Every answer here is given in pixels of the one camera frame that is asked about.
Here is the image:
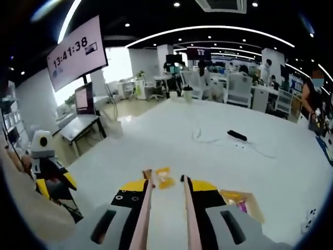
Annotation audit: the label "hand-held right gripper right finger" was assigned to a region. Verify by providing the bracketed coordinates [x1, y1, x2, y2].
[186, 179, 264, 250]

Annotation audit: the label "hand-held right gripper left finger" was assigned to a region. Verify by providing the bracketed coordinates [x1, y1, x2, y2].
[74, 179, 151, 250]

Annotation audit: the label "pink food tongs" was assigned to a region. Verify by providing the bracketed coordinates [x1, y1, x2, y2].
[129, 169, 203, 250]

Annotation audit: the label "yellow clear food packet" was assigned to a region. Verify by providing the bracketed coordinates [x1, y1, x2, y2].
[155, 166, 177, 190]
[221, 190, 247, 205]

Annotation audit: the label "purple brown food packet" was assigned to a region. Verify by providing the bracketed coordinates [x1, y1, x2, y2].
[237, 199, 250, 214]

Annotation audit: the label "beige hexagonal container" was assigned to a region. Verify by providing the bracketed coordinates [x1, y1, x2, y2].
[219, 189, 265, 225]

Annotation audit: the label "person's left hand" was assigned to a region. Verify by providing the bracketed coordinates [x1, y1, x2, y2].
[18, 155, 34, 174]

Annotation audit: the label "operator in beige shirt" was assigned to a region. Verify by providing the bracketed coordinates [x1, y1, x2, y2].
[0, 148, 76, 242]

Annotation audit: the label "white storage shelf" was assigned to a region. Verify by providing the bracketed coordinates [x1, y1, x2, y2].
[0, 80, 30, 153]

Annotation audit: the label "black desk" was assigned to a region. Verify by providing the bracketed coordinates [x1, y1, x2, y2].
[59, 114, 108, 157]

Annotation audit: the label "small monitor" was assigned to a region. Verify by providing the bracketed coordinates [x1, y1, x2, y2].
[74, 82, 95, 115]

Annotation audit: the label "black oblong device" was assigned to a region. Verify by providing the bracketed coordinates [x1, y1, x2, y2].
[226, 130, 248, 142]

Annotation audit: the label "large display screen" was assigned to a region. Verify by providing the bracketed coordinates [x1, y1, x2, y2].
[46, 15, 109, 92]

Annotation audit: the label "white controller with black dots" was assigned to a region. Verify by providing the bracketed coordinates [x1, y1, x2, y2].
[301, 207, 318, 234]

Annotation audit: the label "white cup with dark lid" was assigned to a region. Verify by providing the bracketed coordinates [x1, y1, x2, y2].
[182, 86, 194, 105]

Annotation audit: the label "white mesh office chair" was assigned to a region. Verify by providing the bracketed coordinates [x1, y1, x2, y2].
[181, 70, 205, 100]
[225, 73, 253, 108]

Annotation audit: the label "long ceiling light strip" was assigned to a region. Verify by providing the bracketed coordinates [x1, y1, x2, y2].
[57, 0, 83, 44]
[125, 25, 297, 49]

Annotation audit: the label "blue cloth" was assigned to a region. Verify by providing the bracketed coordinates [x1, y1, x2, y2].
[315, 135, 333, 167]

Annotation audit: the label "black monitor on stand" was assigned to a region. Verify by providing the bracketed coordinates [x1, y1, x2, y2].
[165, 54, 183, 71]

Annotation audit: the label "dark hanging sign screen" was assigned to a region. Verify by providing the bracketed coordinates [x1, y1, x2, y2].
[186, 46, 212, 61]

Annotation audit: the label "ceiling air vent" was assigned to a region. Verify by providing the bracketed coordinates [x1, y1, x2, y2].
[195, 0, 247, 14]

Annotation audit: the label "group of round ceiling spotlights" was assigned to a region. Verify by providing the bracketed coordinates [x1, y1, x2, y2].
[10, 2, 315, 76]

